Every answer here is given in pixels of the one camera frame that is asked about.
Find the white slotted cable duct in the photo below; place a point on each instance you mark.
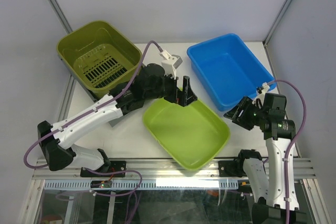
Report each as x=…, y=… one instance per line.
x=146, y=184

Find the aluminium mounting rail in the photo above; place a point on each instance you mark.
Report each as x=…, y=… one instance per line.
x=166, y=168

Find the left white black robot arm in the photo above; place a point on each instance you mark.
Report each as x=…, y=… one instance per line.
x=58, y=139

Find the blue plastic tub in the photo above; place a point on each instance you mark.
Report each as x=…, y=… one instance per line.
x=227, y=69

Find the lime green shallow tub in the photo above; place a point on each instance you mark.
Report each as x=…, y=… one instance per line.
x=191, y=135

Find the right aluminium frame post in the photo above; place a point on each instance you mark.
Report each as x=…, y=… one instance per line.
x=285, y=6

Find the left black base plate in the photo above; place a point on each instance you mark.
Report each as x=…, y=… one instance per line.
x=115, y=170

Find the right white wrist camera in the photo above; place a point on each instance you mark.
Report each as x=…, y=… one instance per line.
x=260, y=93

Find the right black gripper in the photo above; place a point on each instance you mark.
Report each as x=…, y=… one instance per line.
x=244, y=104

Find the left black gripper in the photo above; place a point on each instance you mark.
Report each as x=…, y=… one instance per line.
x=185, y=97

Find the aluminium frame post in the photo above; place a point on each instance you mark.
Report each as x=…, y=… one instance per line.
x=285, y=6
x=61, y=16

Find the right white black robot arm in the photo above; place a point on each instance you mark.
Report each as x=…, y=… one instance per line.
x=275, y=199

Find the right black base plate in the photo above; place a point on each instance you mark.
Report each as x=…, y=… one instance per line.
x=230, y=168

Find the left aluminium frame post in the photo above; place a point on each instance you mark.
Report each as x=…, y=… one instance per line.
x=61, y=16

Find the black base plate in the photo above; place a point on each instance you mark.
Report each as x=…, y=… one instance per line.
x=115, y=170
x=230, y=168

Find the olive green slotted basket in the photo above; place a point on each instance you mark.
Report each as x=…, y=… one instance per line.
x=99, y=56

